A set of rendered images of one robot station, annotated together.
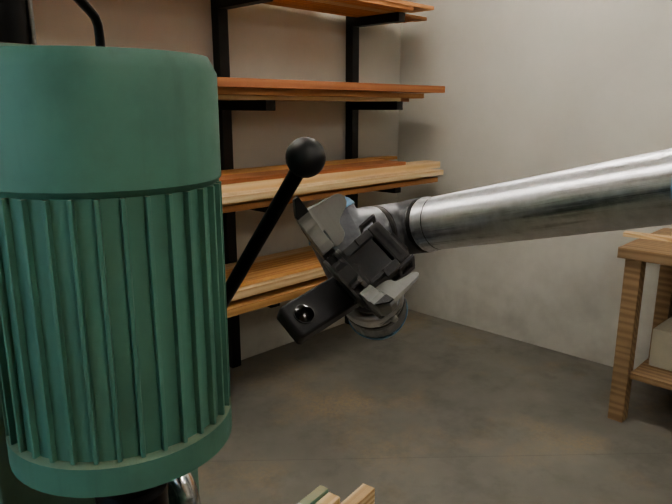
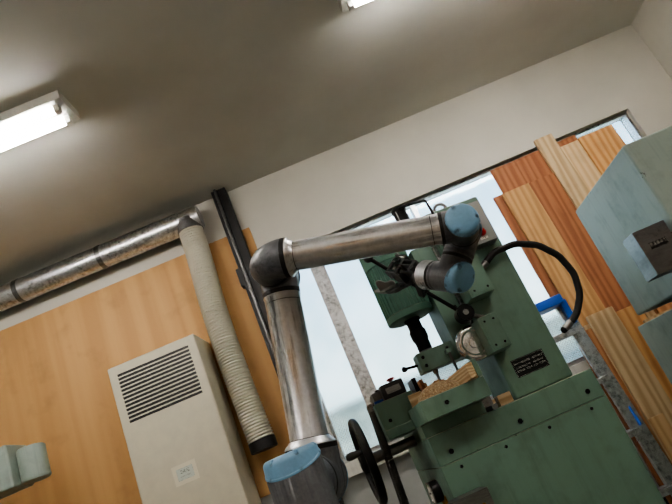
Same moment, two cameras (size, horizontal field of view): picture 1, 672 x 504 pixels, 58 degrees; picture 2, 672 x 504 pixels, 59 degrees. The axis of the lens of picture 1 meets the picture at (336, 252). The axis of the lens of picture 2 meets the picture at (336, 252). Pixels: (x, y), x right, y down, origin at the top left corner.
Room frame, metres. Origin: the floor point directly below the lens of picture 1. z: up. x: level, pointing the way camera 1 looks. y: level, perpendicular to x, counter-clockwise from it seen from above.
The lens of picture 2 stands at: (1.83, -1.46, 0.80)
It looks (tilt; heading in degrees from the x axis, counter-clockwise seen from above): 19 degrees up; 134
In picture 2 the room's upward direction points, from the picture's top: 23 degrees counter-clockwise
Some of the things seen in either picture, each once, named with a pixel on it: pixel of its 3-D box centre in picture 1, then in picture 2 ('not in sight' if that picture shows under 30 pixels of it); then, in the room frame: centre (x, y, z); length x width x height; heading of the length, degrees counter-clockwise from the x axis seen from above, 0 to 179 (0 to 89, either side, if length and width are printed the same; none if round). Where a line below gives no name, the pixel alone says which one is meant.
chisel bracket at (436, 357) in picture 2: not in sight; (436, 360); (0.48, 0.19, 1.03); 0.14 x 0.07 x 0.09; 54
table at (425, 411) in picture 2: not in sight; (424, 415); (0.42, 0.08, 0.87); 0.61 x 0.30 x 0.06; 144
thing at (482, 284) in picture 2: not in sight; (470, 277); (0.72, 0.26, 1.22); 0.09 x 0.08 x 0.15; 54
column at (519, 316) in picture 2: not in sight; (487, 300); (0.64, 0.41, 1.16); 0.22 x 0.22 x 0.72; 54
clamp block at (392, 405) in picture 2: not in sight; (395, 412); (0.37, 0.01, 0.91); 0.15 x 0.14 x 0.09; 144
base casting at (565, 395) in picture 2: not in sight; (497, 423); (0.54, 0.28, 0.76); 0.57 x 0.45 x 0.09; 54
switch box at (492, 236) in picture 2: not in sight; (474, 226); (0.77, 0.35, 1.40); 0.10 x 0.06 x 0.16; 54
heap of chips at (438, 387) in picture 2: not in sight; (436, 388); (0.64, -0.05, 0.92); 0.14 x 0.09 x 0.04; 54
